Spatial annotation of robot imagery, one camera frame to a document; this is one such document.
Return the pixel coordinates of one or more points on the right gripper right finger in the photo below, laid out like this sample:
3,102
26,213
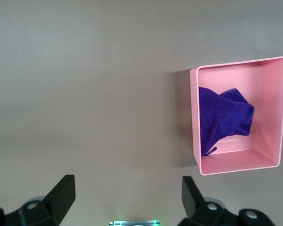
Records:
193,197

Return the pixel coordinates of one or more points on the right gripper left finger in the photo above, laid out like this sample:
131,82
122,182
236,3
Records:
60,197

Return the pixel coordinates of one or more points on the purple cloth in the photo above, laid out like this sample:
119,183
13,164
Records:
221,113

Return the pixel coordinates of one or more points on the pink plastic bin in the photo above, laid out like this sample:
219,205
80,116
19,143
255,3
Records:
266,106

